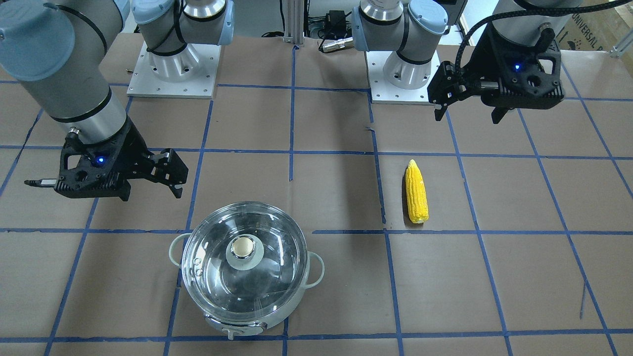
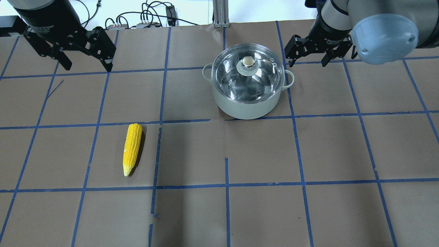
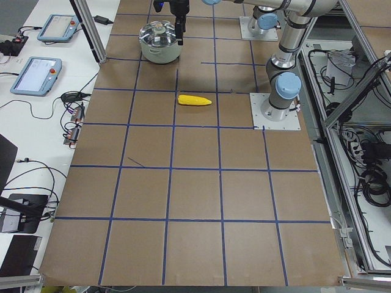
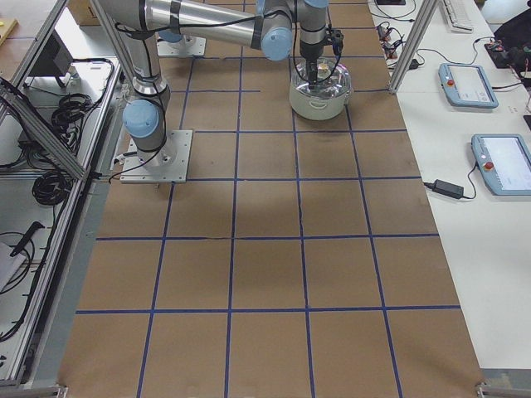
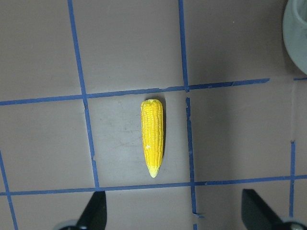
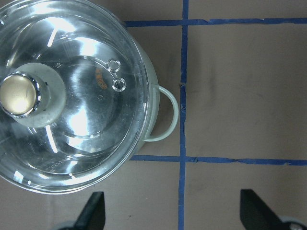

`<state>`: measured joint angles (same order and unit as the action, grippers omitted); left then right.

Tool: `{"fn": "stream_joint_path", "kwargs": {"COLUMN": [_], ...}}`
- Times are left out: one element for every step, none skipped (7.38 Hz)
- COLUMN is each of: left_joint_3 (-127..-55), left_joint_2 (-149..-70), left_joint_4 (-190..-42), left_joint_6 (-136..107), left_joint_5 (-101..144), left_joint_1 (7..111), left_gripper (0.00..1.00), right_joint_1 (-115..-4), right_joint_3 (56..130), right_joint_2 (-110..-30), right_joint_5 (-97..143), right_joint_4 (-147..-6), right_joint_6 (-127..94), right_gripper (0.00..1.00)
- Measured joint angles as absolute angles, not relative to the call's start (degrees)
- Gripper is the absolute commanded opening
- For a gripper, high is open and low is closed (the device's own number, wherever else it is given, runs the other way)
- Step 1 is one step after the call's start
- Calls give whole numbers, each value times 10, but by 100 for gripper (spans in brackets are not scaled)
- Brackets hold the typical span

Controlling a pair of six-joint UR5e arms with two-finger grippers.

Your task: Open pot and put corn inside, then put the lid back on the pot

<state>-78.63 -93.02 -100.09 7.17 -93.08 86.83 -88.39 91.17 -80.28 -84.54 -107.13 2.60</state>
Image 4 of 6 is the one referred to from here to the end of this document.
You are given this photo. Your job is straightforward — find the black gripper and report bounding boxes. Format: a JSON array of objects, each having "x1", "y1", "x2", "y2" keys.
[{"x1": 300, "y1": 26, "x2": 343, "y2": 86}]

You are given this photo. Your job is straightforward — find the glass pot lid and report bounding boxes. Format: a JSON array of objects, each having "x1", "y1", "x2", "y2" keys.
[{"x1": 290, "y1": 57, "x2": 353, "y2": 101}]

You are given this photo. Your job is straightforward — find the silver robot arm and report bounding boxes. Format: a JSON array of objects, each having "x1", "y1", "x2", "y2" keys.
[{"x1": 93, "y1": 1, "x2": 343, "y2": 167}]

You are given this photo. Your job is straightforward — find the pale green cooking pot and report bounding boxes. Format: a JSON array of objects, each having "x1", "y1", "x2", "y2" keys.
[{"x1": 290, "y1": 94, "x2": 351, "y2": 120}]

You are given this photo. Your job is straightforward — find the small circuit board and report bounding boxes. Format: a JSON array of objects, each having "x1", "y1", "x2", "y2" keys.
[
  {"x1": 375, "y1": 22, "x2": 391, "y2": 42},
  {"x1": 381, "y1": 39, "x2": 403, "y2": 60}
]

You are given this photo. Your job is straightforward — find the far teach pendant tablet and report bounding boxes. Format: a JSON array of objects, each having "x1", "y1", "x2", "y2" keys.
[{"x1": 438, "y1": 63, "x2": 499, "y2": 109}]

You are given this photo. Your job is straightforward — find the teach pendant tablet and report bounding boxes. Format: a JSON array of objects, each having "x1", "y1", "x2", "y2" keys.
[
  {"x1": 471, "y1": 133, "x2": 530, "y2": 196},
  {"x1": 438, "y1": 63, "x2": 499, "y2": 109}
]

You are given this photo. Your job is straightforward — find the white keyboard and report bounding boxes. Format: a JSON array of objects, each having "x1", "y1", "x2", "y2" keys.
[{"x1": 440, "y1": 0, "x2": 474, "y2": 33}]

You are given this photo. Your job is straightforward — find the black power adapter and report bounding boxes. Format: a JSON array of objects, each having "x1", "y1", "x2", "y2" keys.
[{"x1": 431, "y1": 179, "x2": 464, "y2": 199}]

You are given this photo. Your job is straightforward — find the near teach pendant tablet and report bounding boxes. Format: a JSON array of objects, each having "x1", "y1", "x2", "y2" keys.
[{"x1": 471, "y1": 133, "x2": 530, "y2": 196}]

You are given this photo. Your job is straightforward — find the cardboard box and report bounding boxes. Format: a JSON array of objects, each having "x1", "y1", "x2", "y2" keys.
[{"x1": 67, "y1": 0, "x2": 100, "y2": 27}]

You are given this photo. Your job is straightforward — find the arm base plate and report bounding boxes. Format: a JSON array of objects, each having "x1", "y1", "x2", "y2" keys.
[
  {"x1": 119, "y1": 130, "x2": 192, "y2": 183},
  {"x1": 157, "y1": 36, "x2": 207, "y2": 58}
]

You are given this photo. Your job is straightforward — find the aluminium frame post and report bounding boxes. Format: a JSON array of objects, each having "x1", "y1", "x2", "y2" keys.
[{"x1": 388, "y1": 0, "x2": 439, "y2": 94}]

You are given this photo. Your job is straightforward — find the coiled black cables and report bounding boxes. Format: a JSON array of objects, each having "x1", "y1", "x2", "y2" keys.
[{"x1": 32, "y1": 170, "x2": 71, "y2": 206}]

